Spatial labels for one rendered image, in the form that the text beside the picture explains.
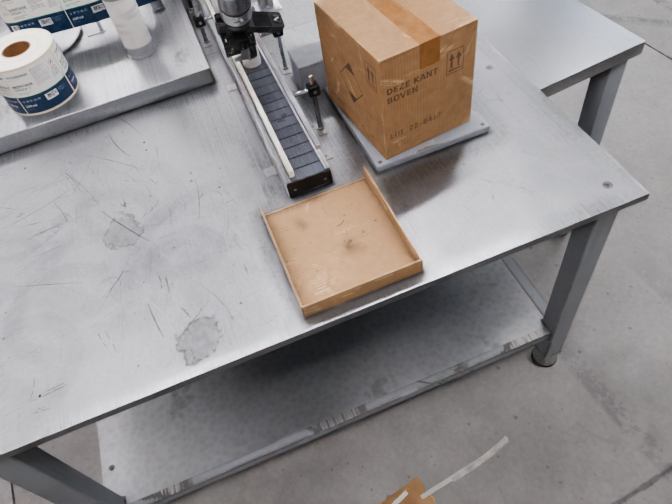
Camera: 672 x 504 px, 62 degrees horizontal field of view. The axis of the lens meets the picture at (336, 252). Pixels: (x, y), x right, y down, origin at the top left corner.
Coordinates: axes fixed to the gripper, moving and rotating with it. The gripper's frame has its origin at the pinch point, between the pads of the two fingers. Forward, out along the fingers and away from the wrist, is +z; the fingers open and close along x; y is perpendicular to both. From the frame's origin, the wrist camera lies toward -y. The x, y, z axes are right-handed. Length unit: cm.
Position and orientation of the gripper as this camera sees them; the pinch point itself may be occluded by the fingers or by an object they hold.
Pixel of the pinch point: (251, 54)
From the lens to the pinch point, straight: 162.1
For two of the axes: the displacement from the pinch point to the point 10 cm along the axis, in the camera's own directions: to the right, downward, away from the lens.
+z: -0.7, 1.6, 9.8
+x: 3.7, 9.2, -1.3
